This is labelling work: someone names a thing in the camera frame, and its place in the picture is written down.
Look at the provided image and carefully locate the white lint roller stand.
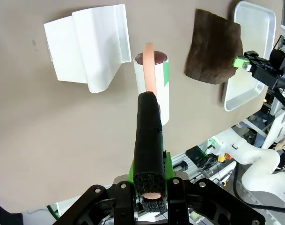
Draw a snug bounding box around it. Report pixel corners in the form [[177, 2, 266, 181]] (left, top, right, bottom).
[[43, 4, 132, 94]]

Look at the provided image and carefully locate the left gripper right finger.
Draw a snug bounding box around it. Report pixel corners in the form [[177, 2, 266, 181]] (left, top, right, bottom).
[[164, 151, 266, 225]]

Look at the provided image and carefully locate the lint roller with pink handle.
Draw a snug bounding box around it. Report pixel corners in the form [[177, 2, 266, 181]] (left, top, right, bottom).
[[132, 43, 170, 213]]

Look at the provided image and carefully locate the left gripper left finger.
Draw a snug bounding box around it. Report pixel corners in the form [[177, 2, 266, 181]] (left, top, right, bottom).
[[53, 161, 136, 225]]

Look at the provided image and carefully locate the yellow emergency stop button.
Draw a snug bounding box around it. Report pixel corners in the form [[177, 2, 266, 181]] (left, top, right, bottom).
[[217, 151, 233, 163]]

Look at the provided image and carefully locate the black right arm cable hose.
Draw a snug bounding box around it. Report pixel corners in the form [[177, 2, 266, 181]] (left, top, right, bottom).
[[270, 85, 285, 111]]

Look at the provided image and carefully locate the thin black cable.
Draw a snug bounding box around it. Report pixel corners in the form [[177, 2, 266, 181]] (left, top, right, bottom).
[[233, 161, 285, 212]]

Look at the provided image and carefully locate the silver metal tray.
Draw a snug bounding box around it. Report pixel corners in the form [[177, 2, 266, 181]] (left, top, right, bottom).
[[221, 0, 278, 112]]

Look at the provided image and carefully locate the green and white gadget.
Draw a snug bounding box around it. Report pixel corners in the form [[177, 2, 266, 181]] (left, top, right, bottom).
[[208, 137, 224, 151]]

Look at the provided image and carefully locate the brown cloth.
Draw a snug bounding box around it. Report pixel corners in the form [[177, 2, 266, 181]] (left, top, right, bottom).
[[183, 8, 243, 85]]

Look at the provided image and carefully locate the black box device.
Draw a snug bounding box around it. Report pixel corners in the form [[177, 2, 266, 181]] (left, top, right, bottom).
[[186, 145, 207, 168]]

